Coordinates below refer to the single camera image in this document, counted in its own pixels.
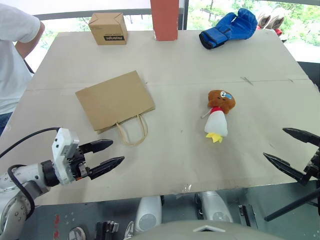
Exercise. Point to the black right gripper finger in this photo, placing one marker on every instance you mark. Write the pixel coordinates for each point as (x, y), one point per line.
(285, 166)
(303, 136)

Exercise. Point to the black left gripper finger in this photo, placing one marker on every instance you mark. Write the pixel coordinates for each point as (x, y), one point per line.
(106, 166)
(98, 144)

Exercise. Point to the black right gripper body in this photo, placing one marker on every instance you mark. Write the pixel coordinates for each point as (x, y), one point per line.
(313, 165)

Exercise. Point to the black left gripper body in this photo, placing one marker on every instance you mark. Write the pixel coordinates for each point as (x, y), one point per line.
(78, 165)

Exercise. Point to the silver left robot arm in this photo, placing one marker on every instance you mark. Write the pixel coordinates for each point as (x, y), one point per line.
(17, 200)

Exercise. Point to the black stand leg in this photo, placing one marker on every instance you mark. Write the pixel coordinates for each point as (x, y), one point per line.
(292, 205)

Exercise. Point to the silver robot left leg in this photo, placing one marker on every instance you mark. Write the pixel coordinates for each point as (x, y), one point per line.
(148, 212)

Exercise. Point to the silver robot leg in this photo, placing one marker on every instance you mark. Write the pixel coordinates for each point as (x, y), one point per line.
(215, 206)
(148, 212)

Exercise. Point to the silver robot right leg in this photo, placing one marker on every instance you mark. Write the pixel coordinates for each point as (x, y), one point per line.
(215, 206)

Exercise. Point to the clear tape piece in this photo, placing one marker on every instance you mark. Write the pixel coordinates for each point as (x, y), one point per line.
(184, 189)

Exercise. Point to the brown and white plush toy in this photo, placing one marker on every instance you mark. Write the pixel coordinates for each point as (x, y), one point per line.
(217, 120)

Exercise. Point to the grey robot torso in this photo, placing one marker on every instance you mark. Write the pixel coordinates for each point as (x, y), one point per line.
(212, 231)

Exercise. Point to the small brown cardboard box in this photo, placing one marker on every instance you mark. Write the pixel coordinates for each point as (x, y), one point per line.
(108, 28)

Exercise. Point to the person in white shirt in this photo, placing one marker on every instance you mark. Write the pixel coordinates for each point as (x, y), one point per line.
(12, 65)

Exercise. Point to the blue boxing glove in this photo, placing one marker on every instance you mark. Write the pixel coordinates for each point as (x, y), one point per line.
(228, 28)

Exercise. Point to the red-brown square pillar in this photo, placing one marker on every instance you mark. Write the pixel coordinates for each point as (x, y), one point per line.
(165, 18)

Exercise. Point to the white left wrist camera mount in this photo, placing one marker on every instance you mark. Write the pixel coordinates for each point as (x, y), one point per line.
(61, 147)

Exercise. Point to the black floor bracket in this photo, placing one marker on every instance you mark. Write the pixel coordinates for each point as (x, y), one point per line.
(247, 216)

